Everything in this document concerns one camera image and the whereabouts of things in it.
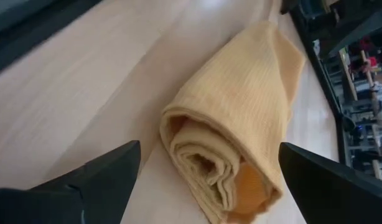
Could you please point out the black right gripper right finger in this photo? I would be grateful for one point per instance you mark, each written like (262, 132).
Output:
(318, 186)

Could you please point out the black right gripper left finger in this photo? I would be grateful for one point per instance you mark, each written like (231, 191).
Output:
(110, 177)

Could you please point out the orange waffle weave towel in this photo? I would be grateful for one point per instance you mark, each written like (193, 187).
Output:
(234, 109)

